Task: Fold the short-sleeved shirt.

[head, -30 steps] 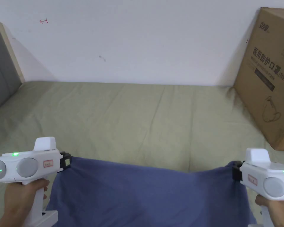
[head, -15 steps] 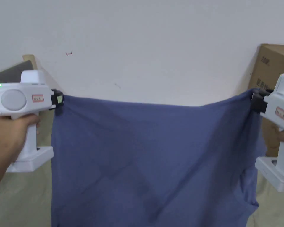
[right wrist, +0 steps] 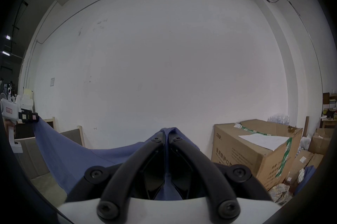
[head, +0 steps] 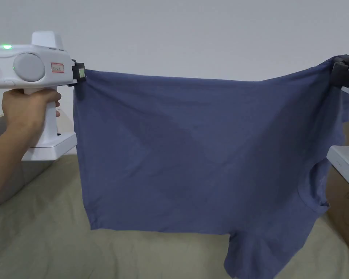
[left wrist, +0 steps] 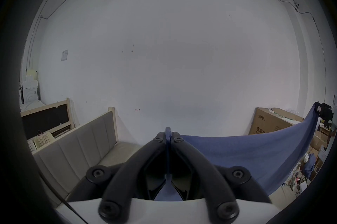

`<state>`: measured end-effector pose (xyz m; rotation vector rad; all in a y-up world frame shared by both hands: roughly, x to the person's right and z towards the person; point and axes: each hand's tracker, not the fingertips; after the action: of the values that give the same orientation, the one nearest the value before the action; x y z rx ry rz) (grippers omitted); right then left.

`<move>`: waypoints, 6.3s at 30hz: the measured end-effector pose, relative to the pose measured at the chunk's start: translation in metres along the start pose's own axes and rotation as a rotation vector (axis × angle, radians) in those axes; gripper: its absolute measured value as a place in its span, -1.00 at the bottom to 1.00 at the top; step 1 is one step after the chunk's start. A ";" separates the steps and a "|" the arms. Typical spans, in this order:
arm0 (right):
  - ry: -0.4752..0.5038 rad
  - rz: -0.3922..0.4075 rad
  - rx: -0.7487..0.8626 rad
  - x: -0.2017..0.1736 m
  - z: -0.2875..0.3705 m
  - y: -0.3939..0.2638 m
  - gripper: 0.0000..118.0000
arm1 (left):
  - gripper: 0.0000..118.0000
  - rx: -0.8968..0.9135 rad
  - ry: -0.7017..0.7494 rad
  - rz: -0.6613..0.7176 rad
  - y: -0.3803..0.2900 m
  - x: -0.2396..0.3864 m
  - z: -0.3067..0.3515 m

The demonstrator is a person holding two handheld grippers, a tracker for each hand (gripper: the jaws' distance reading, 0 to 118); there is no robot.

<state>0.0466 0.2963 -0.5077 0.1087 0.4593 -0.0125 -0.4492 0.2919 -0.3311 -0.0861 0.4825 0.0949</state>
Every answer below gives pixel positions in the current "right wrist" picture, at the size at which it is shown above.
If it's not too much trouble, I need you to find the blue cloth bundle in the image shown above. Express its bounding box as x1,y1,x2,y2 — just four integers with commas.
294,165,317,196

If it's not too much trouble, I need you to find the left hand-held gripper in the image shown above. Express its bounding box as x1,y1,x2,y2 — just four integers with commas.
0,98,40,154

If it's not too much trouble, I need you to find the bag of clear plastic bottles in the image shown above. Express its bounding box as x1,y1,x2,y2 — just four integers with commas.
268,114,290,125

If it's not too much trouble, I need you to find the flat cardboard carton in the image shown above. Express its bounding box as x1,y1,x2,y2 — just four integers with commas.
286,149,325,193

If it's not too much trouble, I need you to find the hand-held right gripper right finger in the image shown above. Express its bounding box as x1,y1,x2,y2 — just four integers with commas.
168,134,273,224

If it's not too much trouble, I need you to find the grey panel with wooden frame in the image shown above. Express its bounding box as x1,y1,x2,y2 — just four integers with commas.
59,125,85,148
42,117,56,130

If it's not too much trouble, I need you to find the person's left hand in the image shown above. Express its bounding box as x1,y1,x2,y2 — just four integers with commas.
3,117,17,140

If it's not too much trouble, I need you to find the small cardboard carton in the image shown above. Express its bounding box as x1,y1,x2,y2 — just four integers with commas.
308,128,335,155

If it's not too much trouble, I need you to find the pile of crumpled paper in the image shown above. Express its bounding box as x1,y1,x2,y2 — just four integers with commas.
268,183,293,205

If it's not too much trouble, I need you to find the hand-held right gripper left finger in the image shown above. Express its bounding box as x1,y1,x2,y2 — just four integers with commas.
66,131,166,224

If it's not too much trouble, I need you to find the blue garment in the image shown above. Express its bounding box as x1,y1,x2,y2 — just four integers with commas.
34,116,209,201

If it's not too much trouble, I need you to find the wooden shelf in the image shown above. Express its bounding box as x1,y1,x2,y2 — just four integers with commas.
322,91,337,129

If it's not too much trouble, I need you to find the large cardboard carton green tape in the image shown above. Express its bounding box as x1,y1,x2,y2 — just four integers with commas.
211,119,304,192

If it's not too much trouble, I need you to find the stack of white boxes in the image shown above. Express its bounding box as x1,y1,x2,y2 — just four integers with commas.
21,88,35,113

